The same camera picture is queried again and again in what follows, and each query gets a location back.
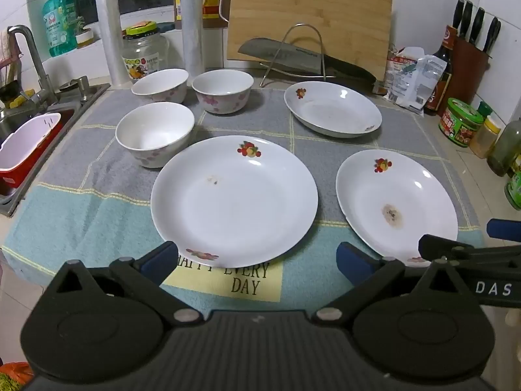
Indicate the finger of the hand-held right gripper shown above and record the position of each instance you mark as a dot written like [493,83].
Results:
[443,246]
[504,229]

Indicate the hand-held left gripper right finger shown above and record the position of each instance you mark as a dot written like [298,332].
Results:
[355,262]

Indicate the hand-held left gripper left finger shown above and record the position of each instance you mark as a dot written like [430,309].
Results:
[159,261]

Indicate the stained white fruit-print plate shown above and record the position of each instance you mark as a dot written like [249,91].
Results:
[411,187]

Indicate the large white fruit-print plate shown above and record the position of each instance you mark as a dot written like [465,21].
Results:
[232,207]

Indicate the white floral bowl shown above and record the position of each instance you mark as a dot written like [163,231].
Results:
[160,83]
[222,89]
[154,130]

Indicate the green plastic bottle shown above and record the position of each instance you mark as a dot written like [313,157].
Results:
[515,187]

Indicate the olive oil bottle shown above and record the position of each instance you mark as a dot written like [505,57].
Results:
[504,146]

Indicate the yellow-lid spice jar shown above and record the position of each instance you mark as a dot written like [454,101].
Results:
[484,138]

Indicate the grey and blue dish mat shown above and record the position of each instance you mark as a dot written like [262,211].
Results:
[89,195]

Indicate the green-lid sauce jar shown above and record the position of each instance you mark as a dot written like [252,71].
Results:
[460,124]

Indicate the brown knife block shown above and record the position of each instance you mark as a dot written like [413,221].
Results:
[468,69]

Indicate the white plastic bags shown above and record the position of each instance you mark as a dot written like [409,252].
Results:
[427,81]

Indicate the dark soy sauce bottle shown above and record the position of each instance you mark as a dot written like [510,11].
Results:
[441,73]

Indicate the red and white drain basket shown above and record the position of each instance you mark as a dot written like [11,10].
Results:
[28,142]

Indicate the steel sink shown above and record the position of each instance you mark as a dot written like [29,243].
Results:
[87,95]

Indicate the glass jar green lid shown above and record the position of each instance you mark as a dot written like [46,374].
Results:
[144,55]

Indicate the yellow sponge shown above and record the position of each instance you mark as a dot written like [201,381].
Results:
[22,98]

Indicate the short plastic wrap roll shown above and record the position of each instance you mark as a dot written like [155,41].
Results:
[113,40]

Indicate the steel faucet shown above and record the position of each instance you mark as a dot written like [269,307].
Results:
[34,61]

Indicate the small potted plant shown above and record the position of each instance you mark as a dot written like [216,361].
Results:
[84,34]

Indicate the tall plastic wrap roll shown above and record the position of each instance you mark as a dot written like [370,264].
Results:
[191,20]

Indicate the bamboo cutting board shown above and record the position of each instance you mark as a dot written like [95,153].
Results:
[309,12]

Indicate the green dish soap bottle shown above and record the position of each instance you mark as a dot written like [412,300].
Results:
[59,24]

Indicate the pink hanging rag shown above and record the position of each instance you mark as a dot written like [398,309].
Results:
[6,49]

